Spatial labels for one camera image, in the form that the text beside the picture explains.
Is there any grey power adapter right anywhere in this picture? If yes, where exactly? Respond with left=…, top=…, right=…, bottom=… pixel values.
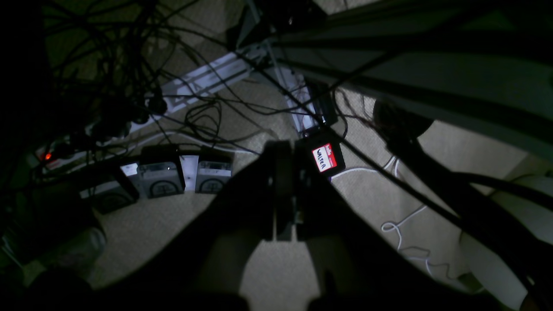
left=195, top=148, right=234, bottom=194

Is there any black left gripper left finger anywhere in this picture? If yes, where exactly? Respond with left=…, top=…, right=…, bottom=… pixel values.
left=143, top=140, right=293, bottom=298

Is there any aluminium frame rail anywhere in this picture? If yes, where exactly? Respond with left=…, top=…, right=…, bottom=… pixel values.
left=146, top=44, right=273, bottom=116

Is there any grey power adapter middle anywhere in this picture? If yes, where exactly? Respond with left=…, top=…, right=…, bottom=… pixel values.
left=138, top=144, right=185, bottom=199

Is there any grey power adapter left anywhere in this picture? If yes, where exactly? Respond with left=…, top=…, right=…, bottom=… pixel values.
left=79, top=169, right=141, bottom=214

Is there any white power strip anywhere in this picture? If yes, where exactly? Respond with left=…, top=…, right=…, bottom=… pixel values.
left=35, top=123, right=147, bottom=171

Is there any white cable on floor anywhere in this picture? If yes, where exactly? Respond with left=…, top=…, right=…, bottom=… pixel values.
left=331, top=155, right=458, bottom=281

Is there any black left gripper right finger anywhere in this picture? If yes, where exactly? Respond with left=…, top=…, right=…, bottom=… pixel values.
left=294, top=142, right=437, bottom=301

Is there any black box with red label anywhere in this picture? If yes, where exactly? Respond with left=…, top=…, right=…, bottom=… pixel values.
left=300, top=130, right=346, bottom=179

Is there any grey power adapter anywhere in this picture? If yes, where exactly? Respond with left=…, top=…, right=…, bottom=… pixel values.
left=138, top=144, right=185, bottom=199
left=195, top=148, right=234, bottom=194
left=79, top=169, right=141, bottom=214

